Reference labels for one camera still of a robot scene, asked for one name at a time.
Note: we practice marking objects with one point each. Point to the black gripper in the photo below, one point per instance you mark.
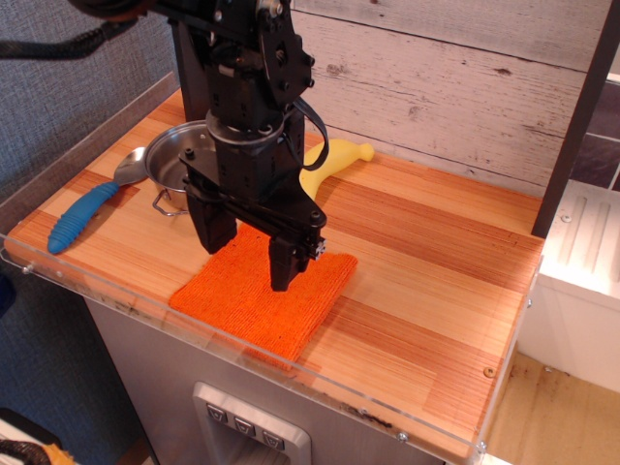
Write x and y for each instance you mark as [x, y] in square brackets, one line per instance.
[253, 177]

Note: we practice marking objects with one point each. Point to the small steel pot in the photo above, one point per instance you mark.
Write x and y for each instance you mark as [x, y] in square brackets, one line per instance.
[165, 169]

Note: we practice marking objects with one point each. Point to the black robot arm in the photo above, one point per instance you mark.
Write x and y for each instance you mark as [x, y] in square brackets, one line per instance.
[250, 68]

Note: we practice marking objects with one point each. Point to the orange knitted towel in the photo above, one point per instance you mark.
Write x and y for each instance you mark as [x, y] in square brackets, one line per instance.
[232, 292]

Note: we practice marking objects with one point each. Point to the yellow plastic banana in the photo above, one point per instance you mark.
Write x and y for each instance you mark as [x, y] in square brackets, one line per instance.
[342, 153]

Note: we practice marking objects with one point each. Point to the grey toy fridge cabinet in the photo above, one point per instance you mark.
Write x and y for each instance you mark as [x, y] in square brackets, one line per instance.
[159, 370]

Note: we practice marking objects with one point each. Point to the silver dispenser button panel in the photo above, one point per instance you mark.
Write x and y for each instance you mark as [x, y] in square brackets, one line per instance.
[236, 432]

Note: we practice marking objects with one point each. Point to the orange object bottom left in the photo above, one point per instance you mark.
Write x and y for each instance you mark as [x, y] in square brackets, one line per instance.
[29, 453]

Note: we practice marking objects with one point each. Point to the white toy sink unit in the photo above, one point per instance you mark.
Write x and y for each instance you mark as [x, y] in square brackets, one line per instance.
[572, 322]

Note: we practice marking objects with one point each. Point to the blue handled metal spoon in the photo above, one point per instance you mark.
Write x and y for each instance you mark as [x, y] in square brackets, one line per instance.
[72, 223]

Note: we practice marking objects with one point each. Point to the dark left shelf post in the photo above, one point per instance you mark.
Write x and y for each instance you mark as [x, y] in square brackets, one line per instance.
[190, 72]

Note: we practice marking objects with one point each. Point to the dark shelf post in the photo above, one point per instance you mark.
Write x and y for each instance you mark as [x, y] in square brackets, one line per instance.
[589, 96]
[190, 72]

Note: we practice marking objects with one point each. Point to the clear acrylic guard rail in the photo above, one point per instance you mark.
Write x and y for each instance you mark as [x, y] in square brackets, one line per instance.
[417, 342]

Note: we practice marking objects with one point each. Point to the dark right shelf post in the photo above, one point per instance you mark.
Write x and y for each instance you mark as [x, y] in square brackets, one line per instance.
[589, 96]

